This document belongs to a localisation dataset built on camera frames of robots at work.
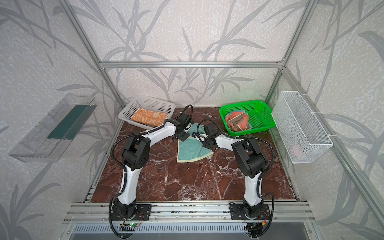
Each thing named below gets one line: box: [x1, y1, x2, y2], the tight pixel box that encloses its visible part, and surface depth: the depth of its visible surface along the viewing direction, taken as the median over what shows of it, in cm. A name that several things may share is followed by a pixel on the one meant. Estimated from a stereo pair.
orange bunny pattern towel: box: [132, 107, 169, 127], surface depth 114 cm
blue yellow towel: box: [177, 123, 214, 163], surface depth 96 cm
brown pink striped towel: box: [225, 110, 253, 132], surface depth 110 cm
